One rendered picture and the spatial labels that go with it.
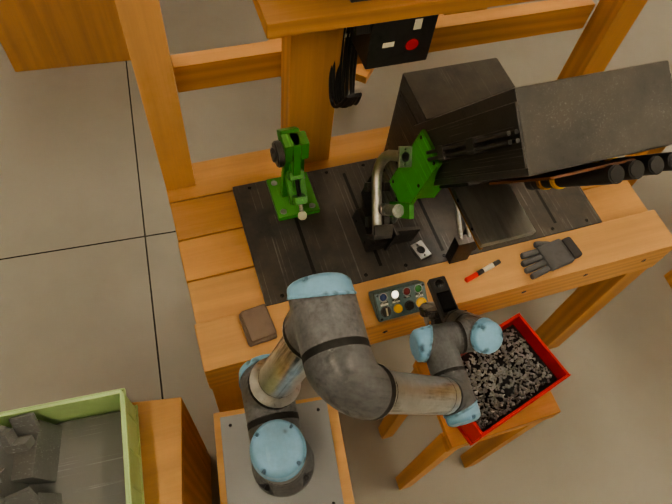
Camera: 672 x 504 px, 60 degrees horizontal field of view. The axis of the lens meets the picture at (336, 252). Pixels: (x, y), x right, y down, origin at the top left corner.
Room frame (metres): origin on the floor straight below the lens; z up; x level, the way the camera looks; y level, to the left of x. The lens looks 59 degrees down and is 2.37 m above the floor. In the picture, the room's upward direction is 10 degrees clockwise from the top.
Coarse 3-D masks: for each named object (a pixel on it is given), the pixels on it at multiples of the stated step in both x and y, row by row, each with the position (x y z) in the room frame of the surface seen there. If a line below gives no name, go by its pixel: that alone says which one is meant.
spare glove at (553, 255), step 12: (564, 240) 1.04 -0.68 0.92; (528, 252) 0.97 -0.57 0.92; (540, 252) 0.98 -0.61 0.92; (552, 252) 0.99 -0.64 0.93; (564, 252) 0.99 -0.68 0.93; (576, 252) 1.00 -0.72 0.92; (528, 264) 0.94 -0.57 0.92; (540, 264) 0.94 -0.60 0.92; (552, 264) 0.94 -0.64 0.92; (564, 264) 0.96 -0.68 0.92
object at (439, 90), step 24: (408, 72) 1.29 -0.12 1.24; (432, 72) 1.31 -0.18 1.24; (456, 72) 1.32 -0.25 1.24; (480, 72) 1.34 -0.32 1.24; (504, 72) 1.36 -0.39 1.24; (408, 96) 1.23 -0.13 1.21; (432, 96) 1.21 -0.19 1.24; (456, 96) 1.23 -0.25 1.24; (480, 96) 1.25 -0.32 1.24; (408, 120) 1.20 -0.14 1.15; (408, 144) 1.17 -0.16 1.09
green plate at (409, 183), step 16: (416, 144) 1.04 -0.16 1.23; (432, 144) 1.01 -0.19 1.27; (416, 160) 1.01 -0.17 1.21; (432, 160) 0.97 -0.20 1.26; (400, 176) 1.01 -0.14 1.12; (416, 176) 0.98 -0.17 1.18; (432, 176) 0.95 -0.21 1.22; (400, 192) 0.98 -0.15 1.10; (416, 192) 0.95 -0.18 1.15; (432, 192) 0.98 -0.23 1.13
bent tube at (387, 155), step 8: (384, 152) 1.07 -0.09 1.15; (392, 152) 1.04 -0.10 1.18; (400, 152) 1.02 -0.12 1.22; (408, 152) 1.03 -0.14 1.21; (376, 160) 1.07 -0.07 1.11; (384, 160) 1.05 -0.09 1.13; (392, 160) 1.03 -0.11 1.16; (400, 160) 1.00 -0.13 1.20; (408, 160) 1.02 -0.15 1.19; (376, 168) 1.05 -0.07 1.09; (376, 176) 1.04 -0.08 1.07; (376, 184) 1.03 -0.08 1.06; (376, 192) 1.01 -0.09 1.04; (376, 200) 0.99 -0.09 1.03; (376, 208) 0.97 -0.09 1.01; (376, 216) 0.96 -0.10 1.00; (376, 224) 0.94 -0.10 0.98
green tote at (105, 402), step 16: (64, 400) 0.31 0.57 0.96; (80, 400) 0.32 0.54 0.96; (96, 400) 0.33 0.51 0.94; (112, 400) 0.34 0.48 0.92; (128, 400) 0.35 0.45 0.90; (0, 416) 0.25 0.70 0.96; (48, 416) 0.28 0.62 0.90; (64, 416) 0.29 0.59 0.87; (80, 416) 0.31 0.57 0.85; (128, 416) 0.31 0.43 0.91; (128, 432) 0.27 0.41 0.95; (128, 448) 0.23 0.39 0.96; (128, 464) 0.20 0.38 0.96; (128, 480) 0.16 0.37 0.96; (128, 496) 0.13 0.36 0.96
